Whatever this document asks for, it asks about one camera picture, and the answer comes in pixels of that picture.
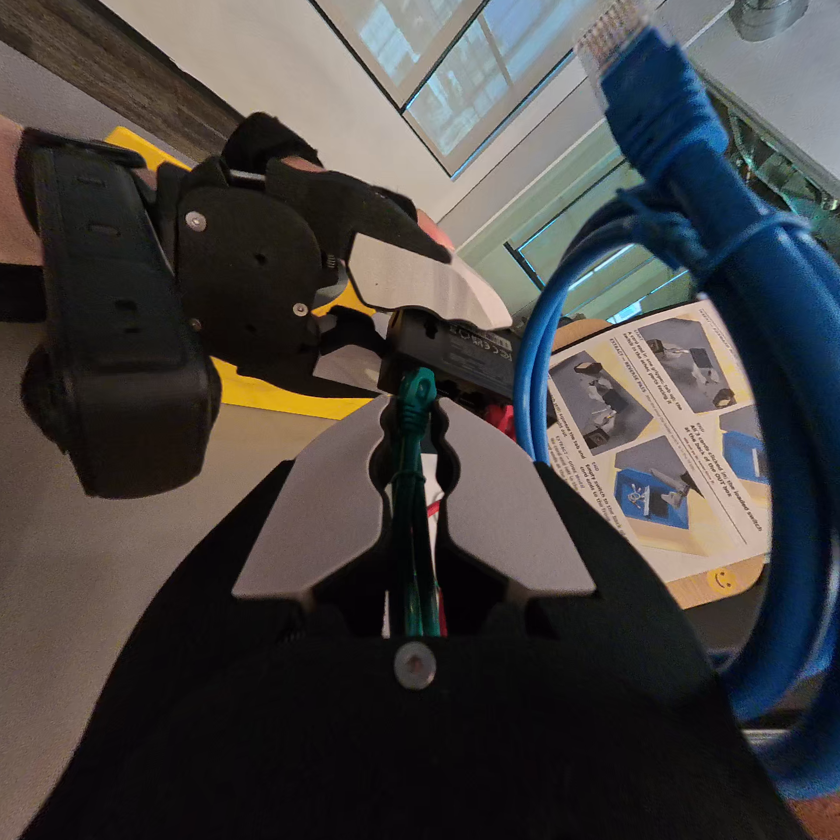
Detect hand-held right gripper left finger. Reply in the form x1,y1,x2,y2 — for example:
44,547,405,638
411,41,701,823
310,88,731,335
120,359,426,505
231,395,396,637

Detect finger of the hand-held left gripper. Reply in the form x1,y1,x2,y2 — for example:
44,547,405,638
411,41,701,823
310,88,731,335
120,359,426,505
346,231,514,329
314,345,383,389

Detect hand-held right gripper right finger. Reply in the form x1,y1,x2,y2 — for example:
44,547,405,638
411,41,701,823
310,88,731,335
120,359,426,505
430,399,598,636

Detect green ethernet cable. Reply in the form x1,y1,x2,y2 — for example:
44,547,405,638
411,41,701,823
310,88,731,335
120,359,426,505
387,366,448,639

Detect yellow plastic bin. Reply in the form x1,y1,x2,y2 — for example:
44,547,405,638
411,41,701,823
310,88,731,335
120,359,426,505
104,125,385,422

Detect black ethernet switch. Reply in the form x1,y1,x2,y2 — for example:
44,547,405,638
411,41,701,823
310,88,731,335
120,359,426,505
377,308,529,404

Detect red ethernet cable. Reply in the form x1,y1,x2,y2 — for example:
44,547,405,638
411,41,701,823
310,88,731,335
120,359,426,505
425,400,517,637

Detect blue ethernet cable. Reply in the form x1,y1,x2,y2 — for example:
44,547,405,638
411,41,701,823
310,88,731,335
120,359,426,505
512,0,840,802

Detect person's left hand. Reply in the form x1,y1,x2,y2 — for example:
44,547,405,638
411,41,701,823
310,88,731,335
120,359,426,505
287,152,455,256

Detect instruction poster on wooden board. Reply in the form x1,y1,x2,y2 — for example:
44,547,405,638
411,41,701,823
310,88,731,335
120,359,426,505
543,301,773,611

